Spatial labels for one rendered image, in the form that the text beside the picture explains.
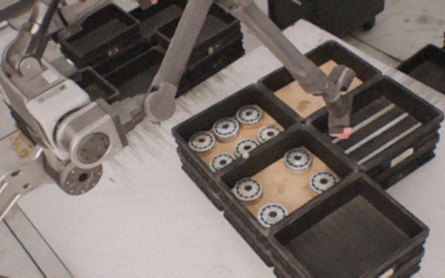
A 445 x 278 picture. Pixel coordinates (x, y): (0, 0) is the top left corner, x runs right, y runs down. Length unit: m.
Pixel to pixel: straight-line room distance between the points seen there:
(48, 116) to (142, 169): 0.98
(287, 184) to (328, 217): 0.20
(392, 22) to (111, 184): 2.44
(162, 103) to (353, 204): 0.83
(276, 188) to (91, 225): 0.72
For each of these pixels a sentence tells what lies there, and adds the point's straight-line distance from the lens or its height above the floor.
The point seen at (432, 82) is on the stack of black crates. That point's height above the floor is 0.27.
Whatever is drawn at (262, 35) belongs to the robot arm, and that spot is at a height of 1.45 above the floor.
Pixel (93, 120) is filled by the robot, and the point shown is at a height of 1.50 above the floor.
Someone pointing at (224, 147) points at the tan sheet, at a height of 0.83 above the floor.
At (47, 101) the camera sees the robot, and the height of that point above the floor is 1.53.
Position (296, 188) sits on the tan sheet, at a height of 0.83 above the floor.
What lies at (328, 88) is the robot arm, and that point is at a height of 1.27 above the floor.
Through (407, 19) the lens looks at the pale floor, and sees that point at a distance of 4.23.
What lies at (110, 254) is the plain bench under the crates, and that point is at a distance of 2.21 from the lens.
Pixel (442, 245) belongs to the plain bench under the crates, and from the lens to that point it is 2.17.
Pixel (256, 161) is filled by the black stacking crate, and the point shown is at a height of 0.89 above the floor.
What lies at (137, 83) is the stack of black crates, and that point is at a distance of 3.32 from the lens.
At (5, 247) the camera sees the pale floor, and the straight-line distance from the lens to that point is 3.33.
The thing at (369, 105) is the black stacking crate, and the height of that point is 0.83.
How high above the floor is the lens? 2.48
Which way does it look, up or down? 47 degrees down
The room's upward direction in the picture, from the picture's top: 9 degrees counter-clockwise
